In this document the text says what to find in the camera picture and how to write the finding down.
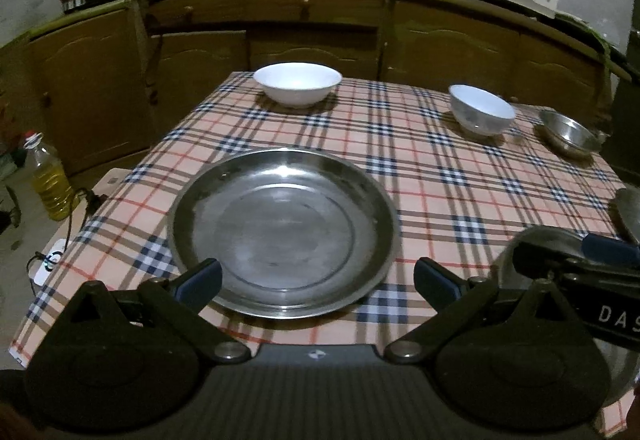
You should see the brown wooden cabinet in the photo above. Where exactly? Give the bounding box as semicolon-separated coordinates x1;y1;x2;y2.
0;0;640;181

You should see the black cable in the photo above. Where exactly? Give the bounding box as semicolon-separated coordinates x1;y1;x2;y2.
27;187;103;281

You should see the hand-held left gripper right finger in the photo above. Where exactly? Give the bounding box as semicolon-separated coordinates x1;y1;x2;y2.
385;257;576;365

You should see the steel bowl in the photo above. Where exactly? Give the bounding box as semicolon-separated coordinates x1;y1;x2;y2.
537;108;611;158

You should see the plaid tablecloth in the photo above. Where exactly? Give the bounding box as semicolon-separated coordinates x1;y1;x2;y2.
7;70;640;438

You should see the wide white bowl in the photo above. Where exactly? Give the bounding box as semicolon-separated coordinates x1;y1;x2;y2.
252;62;343;109

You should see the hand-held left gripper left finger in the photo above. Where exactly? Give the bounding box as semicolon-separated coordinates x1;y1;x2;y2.
62;259;251;363

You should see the round steel plate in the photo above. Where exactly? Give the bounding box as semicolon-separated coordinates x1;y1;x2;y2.
166;147;402;321
494;226;640;408

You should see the cooking oil bottle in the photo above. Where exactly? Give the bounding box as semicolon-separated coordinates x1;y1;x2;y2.
22;130;76;221

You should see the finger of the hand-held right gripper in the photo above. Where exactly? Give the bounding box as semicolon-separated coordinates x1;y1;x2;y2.
580;232;640;268
512;240;601;288

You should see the white device with green light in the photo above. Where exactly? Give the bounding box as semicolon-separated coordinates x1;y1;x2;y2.
37;247;66;281

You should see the deep white bowl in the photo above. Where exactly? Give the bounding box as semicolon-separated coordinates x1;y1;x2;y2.
448;84;517;137

